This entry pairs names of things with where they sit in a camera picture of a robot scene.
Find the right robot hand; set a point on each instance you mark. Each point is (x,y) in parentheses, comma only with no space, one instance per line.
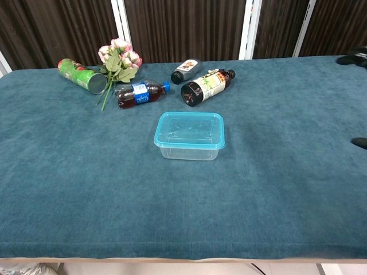
(357,57)

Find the blue translucent plastic lid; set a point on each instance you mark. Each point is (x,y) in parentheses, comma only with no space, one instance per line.
(189,129)

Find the clear plastic food container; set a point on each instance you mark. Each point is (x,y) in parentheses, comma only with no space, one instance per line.
(187,154)

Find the dark bottle white green label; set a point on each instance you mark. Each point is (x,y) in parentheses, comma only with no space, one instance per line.
(209,84)

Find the small grey squeeze bottle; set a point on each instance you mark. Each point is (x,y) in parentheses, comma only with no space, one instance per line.
(187,68)

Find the cola bottle blue label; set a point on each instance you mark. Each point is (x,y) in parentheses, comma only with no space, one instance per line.
(140,93)

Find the pink artificial flower bouquet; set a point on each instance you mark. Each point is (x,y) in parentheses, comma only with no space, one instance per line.
(117,64)

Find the green chips can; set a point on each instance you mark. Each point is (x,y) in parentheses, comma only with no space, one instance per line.
(78,75)

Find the teal table cloth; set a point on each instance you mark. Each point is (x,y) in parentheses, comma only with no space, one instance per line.
(86,186)

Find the white crumpled plastic bag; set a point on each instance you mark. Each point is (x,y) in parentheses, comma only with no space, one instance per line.
(28,270)

